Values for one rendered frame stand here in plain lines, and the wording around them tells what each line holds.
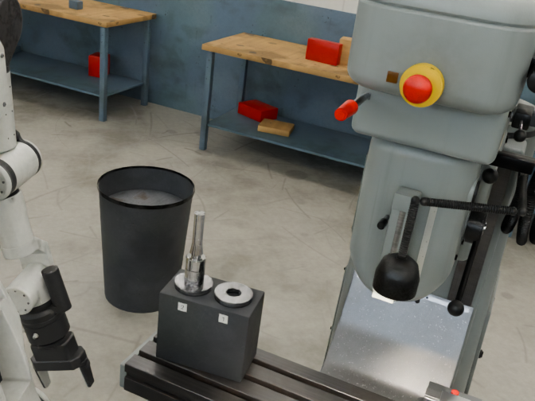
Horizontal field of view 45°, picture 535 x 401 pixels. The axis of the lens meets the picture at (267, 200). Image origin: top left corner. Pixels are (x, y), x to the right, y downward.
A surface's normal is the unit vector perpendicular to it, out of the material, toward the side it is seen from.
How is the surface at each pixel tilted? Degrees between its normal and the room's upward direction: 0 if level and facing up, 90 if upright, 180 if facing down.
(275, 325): 0
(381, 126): 90
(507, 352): 0
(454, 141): 90
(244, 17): 90
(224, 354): 90
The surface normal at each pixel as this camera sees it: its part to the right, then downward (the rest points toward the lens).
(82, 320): 0.12, -0.90
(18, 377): -0.11, 0.40
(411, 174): -0.40, 0.34
